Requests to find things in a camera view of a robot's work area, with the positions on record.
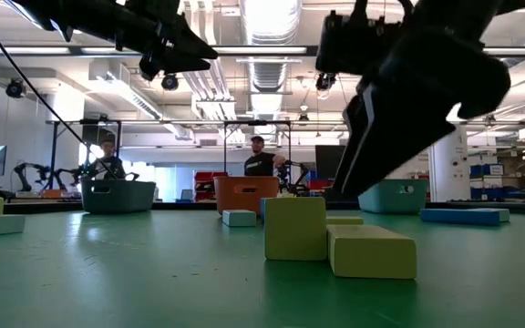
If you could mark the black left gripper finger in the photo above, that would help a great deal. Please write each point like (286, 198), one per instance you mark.
(194, 43)
(185, 65)

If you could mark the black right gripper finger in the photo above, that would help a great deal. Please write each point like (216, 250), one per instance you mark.
(394, 136)
(353, 123)

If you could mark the blue rectangular block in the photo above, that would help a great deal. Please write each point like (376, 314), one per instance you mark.
(458, 217)
(263, 209)

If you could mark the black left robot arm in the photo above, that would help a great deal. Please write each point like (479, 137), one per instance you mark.
(85, 18)

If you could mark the black background robot arm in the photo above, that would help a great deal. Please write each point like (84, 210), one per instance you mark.
(27, 173)
(292, 175)
(68, 175)

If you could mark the black computer monitor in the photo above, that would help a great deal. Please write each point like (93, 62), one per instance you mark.
(328, 161)

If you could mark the teal plastic bin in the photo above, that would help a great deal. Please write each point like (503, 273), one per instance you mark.
(394, 196)

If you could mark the white round pillar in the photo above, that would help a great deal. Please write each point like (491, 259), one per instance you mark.
(448, 168)

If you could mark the blue storage bins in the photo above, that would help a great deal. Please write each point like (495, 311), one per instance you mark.
(486, 171)

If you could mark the person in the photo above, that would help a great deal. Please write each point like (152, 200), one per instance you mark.
(110, 164)
(260, 164)

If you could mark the long yellow-green block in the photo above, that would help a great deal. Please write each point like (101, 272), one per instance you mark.
(372, 253)

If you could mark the red storage bins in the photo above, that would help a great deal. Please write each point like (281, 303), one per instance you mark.
(204, 184)

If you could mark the square yellow-green block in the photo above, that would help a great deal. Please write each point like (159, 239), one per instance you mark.
(295, 230)

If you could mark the orange plastic bin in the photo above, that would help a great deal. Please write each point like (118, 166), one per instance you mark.
(230, 200)

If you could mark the grey plastic bin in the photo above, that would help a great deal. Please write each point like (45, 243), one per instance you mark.
(116, 196)

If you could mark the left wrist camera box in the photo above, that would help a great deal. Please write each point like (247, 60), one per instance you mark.
(151, 68)

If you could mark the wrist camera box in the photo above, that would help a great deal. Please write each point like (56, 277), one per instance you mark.
(151, 68)
(353, 45)

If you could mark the black overhead frame bar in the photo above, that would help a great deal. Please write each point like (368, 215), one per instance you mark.
(262, 50)

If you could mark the silver ceiling air duct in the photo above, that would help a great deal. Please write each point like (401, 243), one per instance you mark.
(267, 68)

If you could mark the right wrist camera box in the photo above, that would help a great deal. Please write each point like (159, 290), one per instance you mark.
(353, 45)

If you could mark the black metal station frame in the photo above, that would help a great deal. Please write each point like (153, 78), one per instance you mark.
(54, 150)
(225, 146)

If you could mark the black table frame rail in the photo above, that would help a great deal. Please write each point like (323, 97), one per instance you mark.
(180, 206)

